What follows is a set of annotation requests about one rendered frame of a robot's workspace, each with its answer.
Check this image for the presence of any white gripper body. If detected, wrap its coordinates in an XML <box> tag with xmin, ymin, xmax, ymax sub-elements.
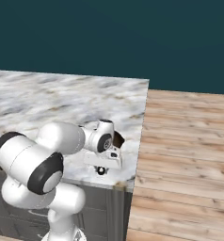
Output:
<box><xmin>83</xmin><ymin>151</ymin><xmax>123</xmax><ymax>170</ymax></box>

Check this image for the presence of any brown cup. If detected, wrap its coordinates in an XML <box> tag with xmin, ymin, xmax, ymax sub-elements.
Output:
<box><xmin>112</xmin><ymin>130</ymin><xmax>126</xmax><ymax>149</ymax></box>

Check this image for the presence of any grey base cabinet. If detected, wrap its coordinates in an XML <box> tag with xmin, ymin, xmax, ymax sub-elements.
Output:
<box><xmin>0</xmin><ymin>169</ymin><xmax>134</xmax><ymax>241</ymax></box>

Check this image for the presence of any silver cupboard handle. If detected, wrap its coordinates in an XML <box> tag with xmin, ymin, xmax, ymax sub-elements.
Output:
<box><xmin>79</xmin><ymin>212</ymin><xmax>86</xmax><ymax>231</ymax></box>

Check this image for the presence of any silver drawer handle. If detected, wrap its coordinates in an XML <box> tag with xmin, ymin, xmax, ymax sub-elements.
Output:
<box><xmin>27</xmin><ymin>208</ymin><xmax>52</xmax><ymax>217</ymax></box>

